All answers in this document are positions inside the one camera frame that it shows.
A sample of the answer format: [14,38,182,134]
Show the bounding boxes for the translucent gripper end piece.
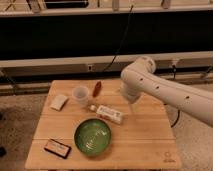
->
[120,83,141,104]

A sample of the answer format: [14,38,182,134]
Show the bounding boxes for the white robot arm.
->
[121,56,213,127]

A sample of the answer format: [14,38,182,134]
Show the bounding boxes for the reddish brown sausage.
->
[92,81,102,97]

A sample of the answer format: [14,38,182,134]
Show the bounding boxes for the white bottle lying down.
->
[89,105,123,124]

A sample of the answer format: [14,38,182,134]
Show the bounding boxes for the clear plastic cup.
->
[72,86,89,107]

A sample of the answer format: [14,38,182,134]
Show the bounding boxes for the wooden folding table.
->
[25,80,181,171]

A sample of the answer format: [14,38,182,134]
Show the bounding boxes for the green glass bowl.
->
[74,118,111,157]

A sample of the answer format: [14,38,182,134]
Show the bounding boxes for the white sponge block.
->
[50,94,68,111]

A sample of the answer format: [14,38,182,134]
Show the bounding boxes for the black and orange box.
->
[44,139,71,159]

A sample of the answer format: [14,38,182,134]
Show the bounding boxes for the white wall outlet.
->
[88,65,93,72]

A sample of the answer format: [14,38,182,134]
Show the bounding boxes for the black cable at table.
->
[170,108,182,129]

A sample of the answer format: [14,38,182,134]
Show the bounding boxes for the black hanging cable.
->
[100,4,135,73]

